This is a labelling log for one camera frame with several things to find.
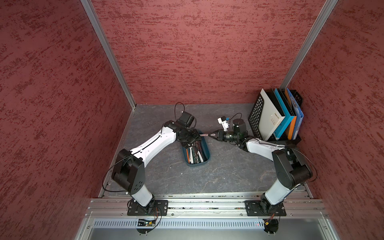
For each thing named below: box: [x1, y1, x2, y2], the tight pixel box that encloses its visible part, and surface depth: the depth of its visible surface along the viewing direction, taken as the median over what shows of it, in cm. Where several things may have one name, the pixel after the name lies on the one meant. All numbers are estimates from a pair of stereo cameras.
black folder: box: [264, 88, 286, 117], surface depth 84 cm
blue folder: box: [286, 87, 305, 140], surface depth 83 cm
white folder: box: [258, 88, 286, 141], surface depth 85 cm
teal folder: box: [273, 88, 295, 141], surface depth 82 cm
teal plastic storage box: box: [182, 136, 210, 167], surface depth 91 cm
